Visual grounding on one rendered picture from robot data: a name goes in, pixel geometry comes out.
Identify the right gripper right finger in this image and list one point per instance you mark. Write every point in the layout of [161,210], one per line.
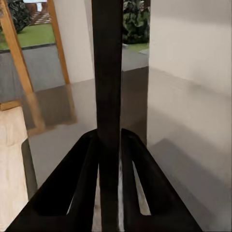
[168,212]

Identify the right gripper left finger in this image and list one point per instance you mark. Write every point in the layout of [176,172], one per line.
[65,201]

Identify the door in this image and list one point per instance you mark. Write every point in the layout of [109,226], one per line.
[31,51]

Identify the fixed window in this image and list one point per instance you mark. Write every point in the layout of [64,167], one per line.
[135,34]

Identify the poster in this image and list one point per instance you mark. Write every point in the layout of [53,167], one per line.
[107,22]

